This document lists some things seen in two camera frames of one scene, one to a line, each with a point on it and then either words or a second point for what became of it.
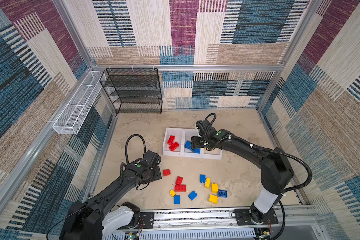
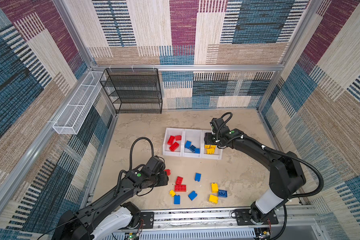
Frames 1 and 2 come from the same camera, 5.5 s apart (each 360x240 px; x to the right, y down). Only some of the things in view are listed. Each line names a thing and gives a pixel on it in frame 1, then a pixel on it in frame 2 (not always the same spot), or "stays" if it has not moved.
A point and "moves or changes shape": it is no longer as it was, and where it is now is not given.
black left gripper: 157,174 to 164,178
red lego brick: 180,188 stays
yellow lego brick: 214,187 stays
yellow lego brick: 213,199 stays
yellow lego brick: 208,183 to 210,151
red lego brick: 171,140 stays
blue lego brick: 187,144 stays
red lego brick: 173,147 stays
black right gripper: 194,142 to 207,139
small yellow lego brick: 172,193 stays
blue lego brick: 202,178 moves or changes shape
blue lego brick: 177,199 stays
